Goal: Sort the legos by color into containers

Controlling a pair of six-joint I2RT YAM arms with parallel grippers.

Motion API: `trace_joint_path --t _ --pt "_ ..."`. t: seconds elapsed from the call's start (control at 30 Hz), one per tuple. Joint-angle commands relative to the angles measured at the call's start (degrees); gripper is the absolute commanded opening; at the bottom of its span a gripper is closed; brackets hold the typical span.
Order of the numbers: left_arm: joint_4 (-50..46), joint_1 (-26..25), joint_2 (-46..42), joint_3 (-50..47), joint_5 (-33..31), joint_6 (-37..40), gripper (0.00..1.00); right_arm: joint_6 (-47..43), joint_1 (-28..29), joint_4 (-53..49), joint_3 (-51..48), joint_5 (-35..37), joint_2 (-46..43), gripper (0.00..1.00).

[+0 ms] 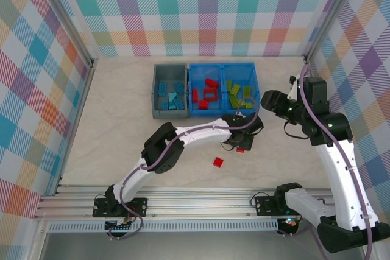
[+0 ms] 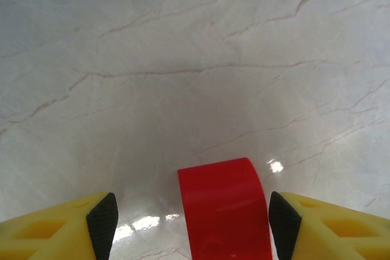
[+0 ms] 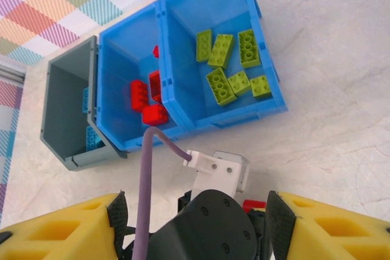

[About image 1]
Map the red lego window frame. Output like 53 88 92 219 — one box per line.
203 87 220 103

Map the blue plastic storage bin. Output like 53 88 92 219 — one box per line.
188 63 225 118
222 62 261 117

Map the small circuit board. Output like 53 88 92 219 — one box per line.
105 219 137 232
278 217 299 229

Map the grey plastic storage bin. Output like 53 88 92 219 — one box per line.
151 63 190 120

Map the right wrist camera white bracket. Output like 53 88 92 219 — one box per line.
288 73 302 100

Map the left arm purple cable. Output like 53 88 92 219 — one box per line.
108 95 262 241

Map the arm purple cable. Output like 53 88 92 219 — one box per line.
275 62 374 260
108 95 262 241

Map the right gripper thin black cable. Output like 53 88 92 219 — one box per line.
283 119 309 139

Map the aluminium side rail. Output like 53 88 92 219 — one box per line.
41 58 99 197
303 55 317 78

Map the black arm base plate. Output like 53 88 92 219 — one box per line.
253 195 293 217
93 196 149 219

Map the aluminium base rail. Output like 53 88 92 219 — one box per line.
33 186 357 220

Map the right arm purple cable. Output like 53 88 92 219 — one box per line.
275 62 374 260

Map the aluminium frame post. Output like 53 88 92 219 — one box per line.
32 0 100 69
302 0 366 63

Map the white slotted cable duct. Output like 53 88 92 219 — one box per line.
47 222 280 233

